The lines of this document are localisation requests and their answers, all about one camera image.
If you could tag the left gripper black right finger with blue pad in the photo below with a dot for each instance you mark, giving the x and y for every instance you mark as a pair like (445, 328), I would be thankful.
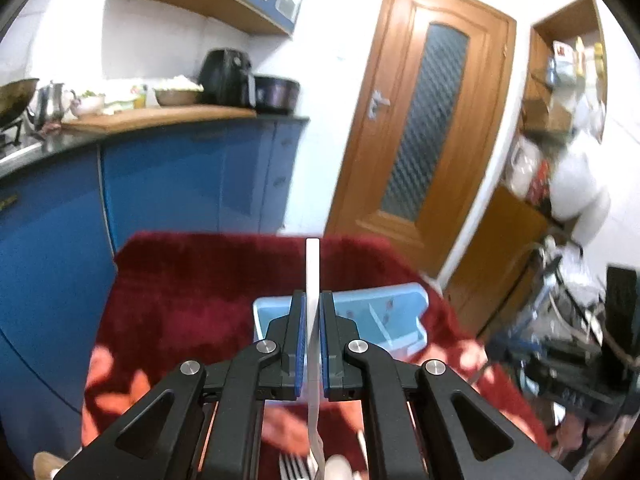
(422, 421)

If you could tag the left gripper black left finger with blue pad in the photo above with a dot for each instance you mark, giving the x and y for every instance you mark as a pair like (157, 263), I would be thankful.
(202, 421)

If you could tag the beige plastic spoon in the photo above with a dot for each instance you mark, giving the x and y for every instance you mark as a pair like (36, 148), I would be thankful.
(337, 467)

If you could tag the small steel fork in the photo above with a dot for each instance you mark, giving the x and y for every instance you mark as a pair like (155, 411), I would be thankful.
(293, 467)

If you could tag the blue kitchen base cabinets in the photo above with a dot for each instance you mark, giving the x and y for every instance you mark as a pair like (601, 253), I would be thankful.
(69, 204)

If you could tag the light blue utensil holder box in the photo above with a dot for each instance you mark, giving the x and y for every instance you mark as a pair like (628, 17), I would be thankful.
(388, 317)

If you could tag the red floral plush blanket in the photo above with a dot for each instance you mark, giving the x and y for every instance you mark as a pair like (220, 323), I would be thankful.
(179, 297)

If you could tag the white plastic bag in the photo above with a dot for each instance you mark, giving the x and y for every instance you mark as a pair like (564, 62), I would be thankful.
(579, 179)

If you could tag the wooden cutting board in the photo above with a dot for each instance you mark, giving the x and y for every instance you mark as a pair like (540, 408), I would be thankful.
(130, 120)

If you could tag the white floral bowl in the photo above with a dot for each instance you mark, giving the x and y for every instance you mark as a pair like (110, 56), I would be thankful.
(86, 104)

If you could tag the steel kettle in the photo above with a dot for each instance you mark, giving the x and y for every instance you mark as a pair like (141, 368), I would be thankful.
(47, 106)

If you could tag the bowl of white food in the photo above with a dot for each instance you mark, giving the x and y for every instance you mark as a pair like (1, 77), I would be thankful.
(177, 91)

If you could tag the wooden shelf unit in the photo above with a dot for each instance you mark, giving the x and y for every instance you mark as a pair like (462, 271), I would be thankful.
(497, 269)

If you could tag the dark rice cooker pot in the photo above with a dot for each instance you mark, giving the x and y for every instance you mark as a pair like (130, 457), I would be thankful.
(276, 95)

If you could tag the black air fryer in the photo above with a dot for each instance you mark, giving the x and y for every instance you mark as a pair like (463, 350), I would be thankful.
(227, 79)

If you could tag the wooden door with glass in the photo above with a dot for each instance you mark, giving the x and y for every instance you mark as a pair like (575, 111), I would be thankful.
(412, 174)

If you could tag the black wire rack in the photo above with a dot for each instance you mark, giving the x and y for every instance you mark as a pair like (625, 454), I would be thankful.
(575, 340)

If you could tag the steel door handle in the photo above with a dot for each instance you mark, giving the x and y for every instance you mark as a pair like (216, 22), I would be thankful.
(377, 101)

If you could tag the black wok with handle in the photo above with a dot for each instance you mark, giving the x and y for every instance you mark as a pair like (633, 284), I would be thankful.
(14, 98)

